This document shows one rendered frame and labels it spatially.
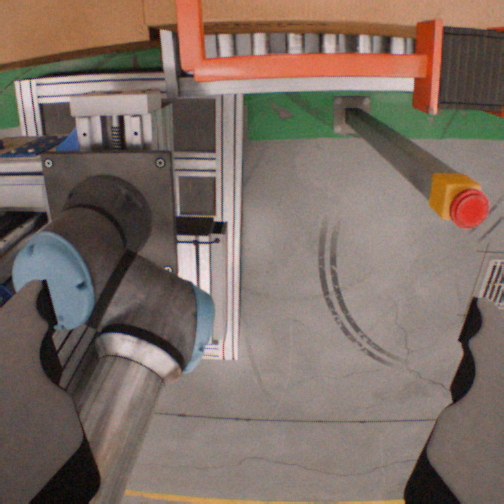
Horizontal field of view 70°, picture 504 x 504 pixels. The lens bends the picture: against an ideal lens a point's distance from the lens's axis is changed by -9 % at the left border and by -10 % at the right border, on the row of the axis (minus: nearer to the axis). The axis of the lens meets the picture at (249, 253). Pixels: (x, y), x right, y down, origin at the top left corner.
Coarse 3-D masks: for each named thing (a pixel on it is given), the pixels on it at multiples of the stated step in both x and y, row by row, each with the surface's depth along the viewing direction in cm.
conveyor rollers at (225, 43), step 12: (216, 36) 94; (228, 36) 94; (252, 36) 94; (264, 36) 93; (288, 36) 94; (300, 36) 93; (324, 36) 93; (336, 36) 93; (360, 36) 92; (372, 36) 92; (216, 48) 96; (228, 48) 95; (252, 48) 96; (264, 48) 95; (288, 48) 95; (300, 48) 94; (324, 48) 94; (336, 48) 94; (360, 48) 94; (372, 48) 94; (396, 48) 93; (192, 72) 98
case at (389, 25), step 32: (160, 0) 56; (224, 0) 56; (256, 0) 56; (288, 0) 56; (320, 0) 56; (352, 0) 55; (384, 0) 55; (416, 0) 55; (448, 0) 54; (480, 0) 53; (224, 32) 86; (256, 32) 89; (288, 32) 89; (320, 32) 87; (352, 32) 83; (384, 32) 76
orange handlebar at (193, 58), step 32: (192, 0) 31; (192, 32) 33; (192, 64) 34; (224, 64) 34; (256, 64) 34; (288, 64) 34; (320, 64) 34; (352, 64) 33; (384, 64) 33; (416, 64) 33
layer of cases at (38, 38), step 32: (0, 0) 89; (32, 0) 89; (64, 0) 90; (96, 0) 90; (128, 0) 90; (0, 32) 93; (32, 32) 93; (64, 32) 94; (96, 32) 94; (128, 32) 94; (0, 64) 97
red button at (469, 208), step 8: (464, 192) 61; (472, 192) 60; (480, 192) 60; (456, 200) 61; (464, 200) 61; (472, 200) 60; (480, 200) 60; (456, 208) 62; (464, 208) 61; (472, 208) 61; (480, 208) 61; (488, 208) 62; (456, 216) 62; (464, 216) 62; (472, 216) 62; (480, 216) 62; (456, 224) 63; (464, 224) 63; (472, 224) 62
